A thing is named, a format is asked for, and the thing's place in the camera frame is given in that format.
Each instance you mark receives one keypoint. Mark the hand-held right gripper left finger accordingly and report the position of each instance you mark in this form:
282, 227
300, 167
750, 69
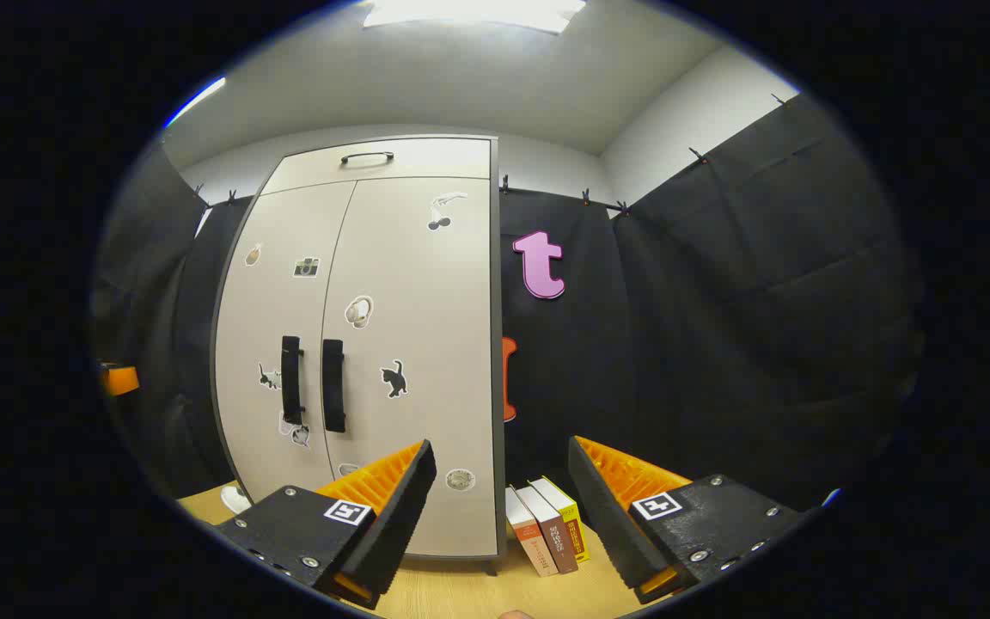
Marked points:
400, 516

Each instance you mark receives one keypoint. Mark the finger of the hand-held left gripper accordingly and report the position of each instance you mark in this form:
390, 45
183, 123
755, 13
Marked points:
121, 379

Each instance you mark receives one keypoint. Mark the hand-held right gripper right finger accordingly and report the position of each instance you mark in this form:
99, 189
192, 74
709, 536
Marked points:
607, 516

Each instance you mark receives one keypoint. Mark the camera-sticker white cabinet door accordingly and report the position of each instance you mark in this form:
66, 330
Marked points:
246, 327

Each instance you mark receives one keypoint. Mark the white double-door shoe cabinet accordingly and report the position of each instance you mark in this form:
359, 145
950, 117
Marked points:
498, 387

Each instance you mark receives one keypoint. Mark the cat-sticker white cabinet door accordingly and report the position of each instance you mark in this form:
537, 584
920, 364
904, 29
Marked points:
435, 344

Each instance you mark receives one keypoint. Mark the white cabinet drawer front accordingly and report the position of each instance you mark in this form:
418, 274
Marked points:
435, 159

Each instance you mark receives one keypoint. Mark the brown book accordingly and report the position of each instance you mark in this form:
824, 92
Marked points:
557, 533

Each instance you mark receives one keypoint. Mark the salmon book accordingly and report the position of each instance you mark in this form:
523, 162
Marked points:
531, 537

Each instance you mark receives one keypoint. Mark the white rounded object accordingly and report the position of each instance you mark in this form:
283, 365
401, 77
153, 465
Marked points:
235, 499

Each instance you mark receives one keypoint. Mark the black backdrop cloth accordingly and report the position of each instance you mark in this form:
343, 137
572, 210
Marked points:
718, 344

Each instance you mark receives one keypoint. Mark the narrow ceiling light strip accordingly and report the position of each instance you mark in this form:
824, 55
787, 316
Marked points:
196, 101

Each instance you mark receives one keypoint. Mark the rectangular ceiling light panel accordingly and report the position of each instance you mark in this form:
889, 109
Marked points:
473, 13

